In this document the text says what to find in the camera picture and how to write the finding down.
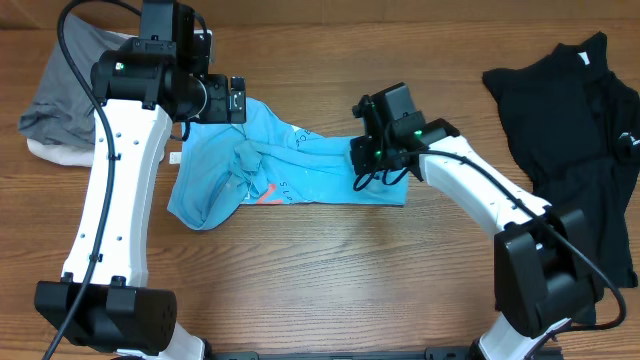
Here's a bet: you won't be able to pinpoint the light blue printed t-shirt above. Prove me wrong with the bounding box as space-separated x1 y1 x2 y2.
168 98 409 231

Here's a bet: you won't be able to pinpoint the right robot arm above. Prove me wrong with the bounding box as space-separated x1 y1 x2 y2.
350 83 604 359

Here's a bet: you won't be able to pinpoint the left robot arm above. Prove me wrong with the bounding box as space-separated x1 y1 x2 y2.
34 1 247 360

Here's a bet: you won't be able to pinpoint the white folded garment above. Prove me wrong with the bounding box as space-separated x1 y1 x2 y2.
26 30 166 168

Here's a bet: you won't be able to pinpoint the grey folded trousers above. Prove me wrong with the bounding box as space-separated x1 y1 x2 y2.
18 15 126 149

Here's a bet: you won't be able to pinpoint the black t-shirt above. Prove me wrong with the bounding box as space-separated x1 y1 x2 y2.
481 31 640 326

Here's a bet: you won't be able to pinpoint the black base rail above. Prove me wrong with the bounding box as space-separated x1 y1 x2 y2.
205 345 484 360

